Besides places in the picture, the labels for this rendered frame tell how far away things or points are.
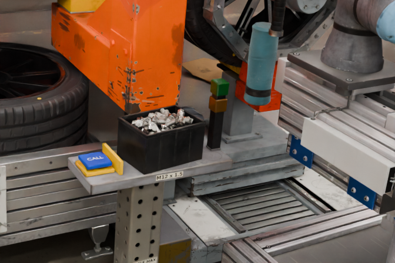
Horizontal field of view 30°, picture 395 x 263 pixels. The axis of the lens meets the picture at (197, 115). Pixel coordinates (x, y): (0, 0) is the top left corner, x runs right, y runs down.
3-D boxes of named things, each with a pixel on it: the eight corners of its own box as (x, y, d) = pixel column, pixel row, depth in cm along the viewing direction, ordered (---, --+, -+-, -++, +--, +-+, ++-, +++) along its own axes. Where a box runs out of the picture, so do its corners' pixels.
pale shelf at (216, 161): (203, 144, 222) (203, 135, 221) (232, 169, 209) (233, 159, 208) (67, 167, 202) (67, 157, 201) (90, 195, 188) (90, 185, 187)
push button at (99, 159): (101, 158, 200) (102, 151, 199) (112, 169, 195) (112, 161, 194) (77, 162, 197) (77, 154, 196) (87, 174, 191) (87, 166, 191)
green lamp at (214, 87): (221, 90, 210) (223, 77, 208) (228, 95, 207) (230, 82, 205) (209, 91, 208) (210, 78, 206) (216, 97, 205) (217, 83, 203)
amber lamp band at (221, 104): (219, 106, 212) (221, 93, 210) (227, 111, 209) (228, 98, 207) (207, 108, 210) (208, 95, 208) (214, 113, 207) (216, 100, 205)
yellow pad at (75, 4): (93, 1, 264) (93, -13, 262) (107, 11, 254) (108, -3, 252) (56, 3, 258) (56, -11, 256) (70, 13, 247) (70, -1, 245)
